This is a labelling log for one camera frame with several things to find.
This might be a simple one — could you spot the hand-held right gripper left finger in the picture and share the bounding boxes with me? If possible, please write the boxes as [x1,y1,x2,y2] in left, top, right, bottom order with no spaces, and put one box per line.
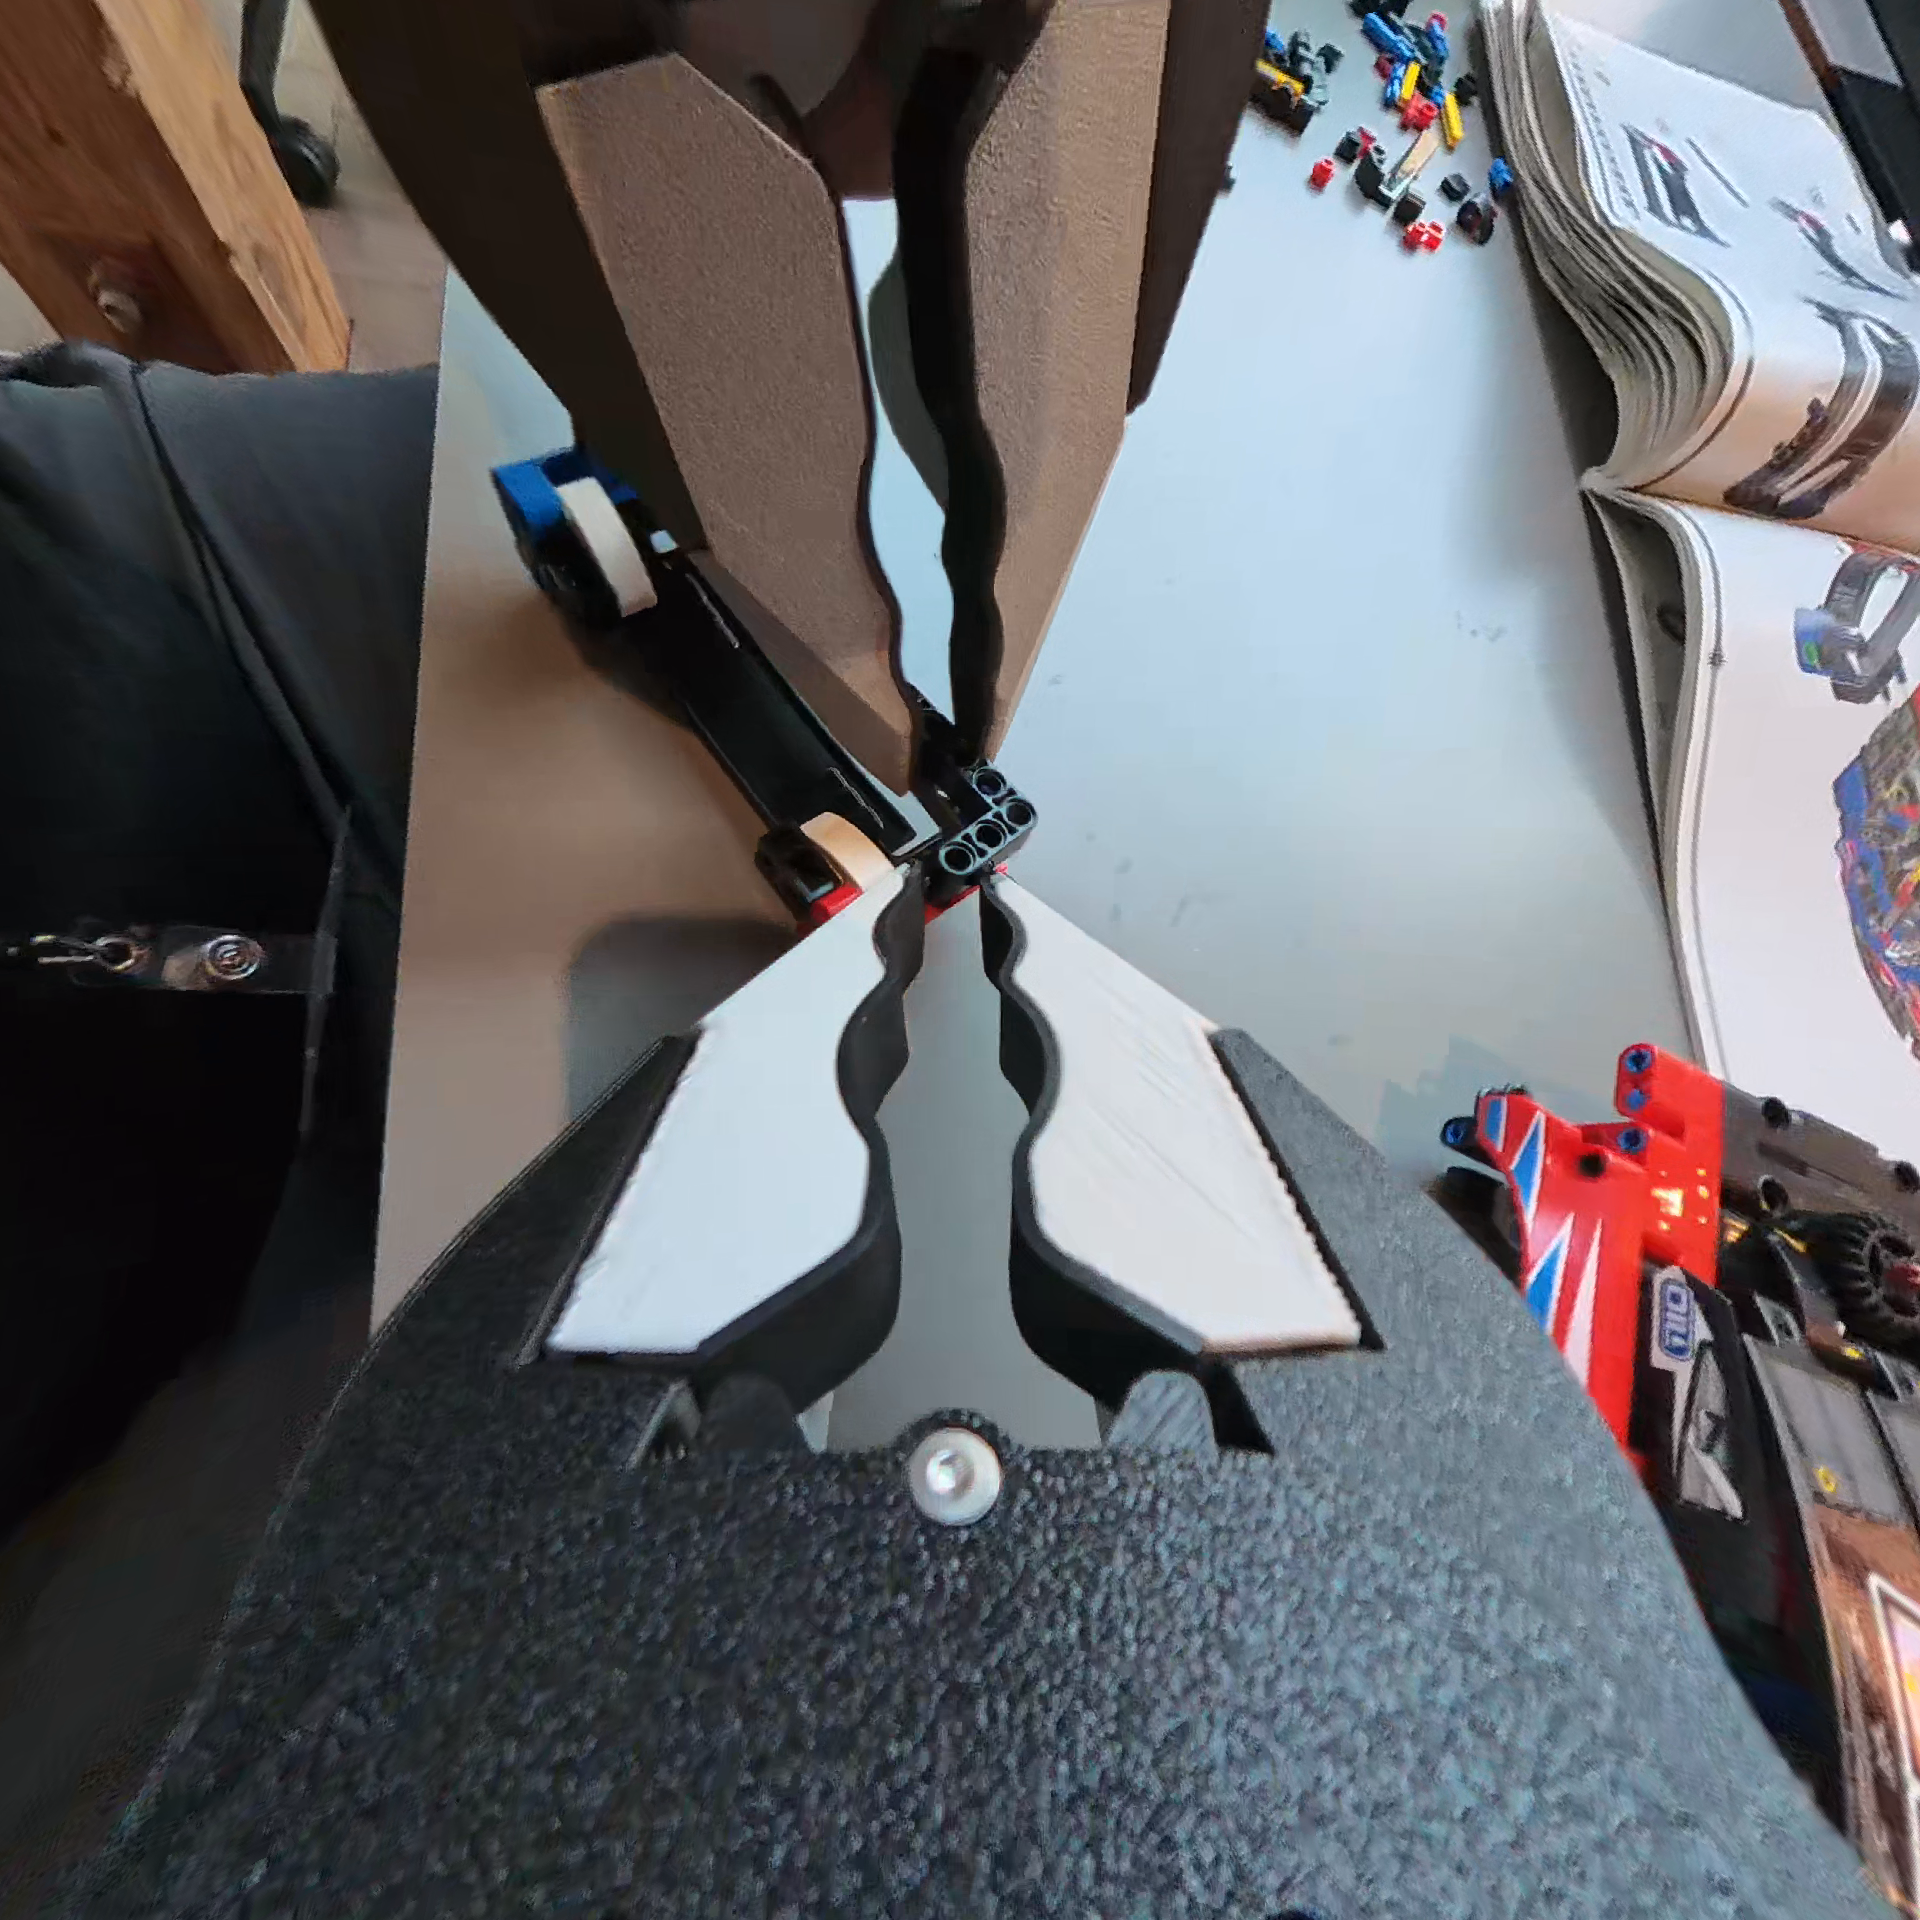
[545,888,932,1387]

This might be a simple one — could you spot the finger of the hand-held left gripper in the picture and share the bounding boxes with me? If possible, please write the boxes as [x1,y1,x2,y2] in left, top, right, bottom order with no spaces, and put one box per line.
[535,47,932,788]
[895,0,1177,753]

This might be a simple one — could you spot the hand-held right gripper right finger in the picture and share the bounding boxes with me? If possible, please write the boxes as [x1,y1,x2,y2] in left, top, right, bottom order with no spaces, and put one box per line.
[984,880,1369,1387]

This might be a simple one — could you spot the small toy brick assembly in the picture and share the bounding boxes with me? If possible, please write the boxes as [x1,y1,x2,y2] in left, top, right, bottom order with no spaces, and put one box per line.
[494,451,1047,916]

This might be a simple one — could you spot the pile of small brick pieces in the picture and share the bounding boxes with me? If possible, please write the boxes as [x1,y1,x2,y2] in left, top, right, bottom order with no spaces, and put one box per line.
[1255,0,1517,249]

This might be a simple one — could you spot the black angled brick piece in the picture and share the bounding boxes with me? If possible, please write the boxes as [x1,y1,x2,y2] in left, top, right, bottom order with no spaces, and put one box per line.
[909,760,1047,895]

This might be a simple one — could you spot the red black toy race car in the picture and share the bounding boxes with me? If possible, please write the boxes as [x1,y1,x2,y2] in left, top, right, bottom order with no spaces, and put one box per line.
[1439,1045,1920,1920]

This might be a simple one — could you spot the grey desk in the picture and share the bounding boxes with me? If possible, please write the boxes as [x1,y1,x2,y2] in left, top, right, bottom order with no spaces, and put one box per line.
[367,0,1920,1413]

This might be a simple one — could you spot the black office chair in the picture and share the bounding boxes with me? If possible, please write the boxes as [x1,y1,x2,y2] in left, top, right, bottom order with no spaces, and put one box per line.
[239,0,341,205]

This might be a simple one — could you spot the black badge reel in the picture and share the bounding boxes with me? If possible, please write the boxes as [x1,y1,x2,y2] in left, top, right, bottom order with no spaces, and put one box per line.
[0,925,338,1000]

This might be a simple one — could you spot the person's black clothing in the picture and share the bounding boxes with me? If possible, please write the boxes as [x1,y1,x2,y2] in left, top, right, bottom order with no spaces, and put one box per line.
[0,346,452,1562]

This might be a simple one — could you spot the open instruction booklet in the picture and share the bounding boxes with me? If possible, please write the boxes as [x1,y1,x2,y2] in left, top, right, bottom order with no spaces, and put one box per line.
[1486,0,1920,1144]

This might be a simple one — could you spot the wooden post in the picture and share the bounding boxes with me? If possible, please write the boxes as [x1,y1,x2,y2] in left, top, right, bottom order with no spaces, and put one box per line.
[0,0,357,377]

